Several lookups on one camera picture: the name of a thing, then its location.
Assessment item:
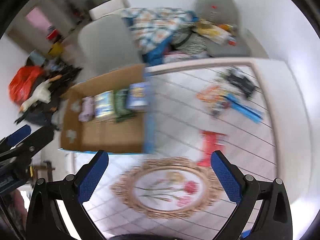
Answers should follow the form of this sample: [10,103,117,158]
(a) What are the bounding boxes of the red snack bag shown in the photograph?
[197,130,227,167]

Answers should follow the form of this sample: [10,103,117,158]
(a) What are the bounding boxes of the purple soft cloth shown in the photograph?
[78,96,94,122]

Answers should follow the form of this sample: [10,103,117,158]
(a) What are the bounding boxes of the zebra striped cushion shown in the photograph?
[170,32,207,55]

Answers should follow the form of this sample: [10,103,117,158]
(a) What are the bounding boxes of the green snack bag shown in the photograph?
[114,88,136,123]

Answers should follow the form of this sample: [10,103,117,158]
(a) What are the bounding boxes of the blue bear tissue pack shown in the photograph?
[126,82,149,112]

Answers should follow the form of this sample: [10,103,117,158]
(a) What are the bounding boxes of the long blue snack pack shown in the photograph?
[223,93,263,124]

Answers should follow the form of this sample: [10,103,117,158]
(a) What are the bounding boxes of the black snack bag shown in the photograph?
[225,67,256,99]

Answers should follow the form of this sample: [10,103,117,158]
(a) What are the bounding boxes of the red plastic bag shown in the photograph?
[8,66,45,106]

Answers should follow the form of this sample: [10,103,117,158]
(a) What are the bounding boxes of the plaid blanket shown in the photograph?
[120,8,198,66]

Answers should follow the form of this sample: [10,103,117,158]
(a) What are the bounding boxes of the white goose plush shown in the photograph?
[20,75,62,113]

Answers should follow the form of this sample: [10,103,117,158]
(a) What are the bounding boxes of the orange snack bag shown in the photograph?
[196,85,226,103]

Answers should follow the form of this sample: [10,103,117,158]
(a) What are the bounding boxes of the grey armchair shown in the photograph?
[78,15,143,76]

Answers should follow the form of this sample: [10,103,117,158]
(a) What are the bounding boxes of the yellow patterned book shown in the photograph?
[194,21,231,45]

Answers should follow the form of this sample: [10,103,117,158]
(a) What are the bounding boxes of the yellow tissue pack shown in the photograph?
[94,90,116,120]

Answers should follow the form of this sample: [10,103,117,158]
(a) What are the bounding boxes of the cardboard box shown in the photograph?
[60,64,155,154]

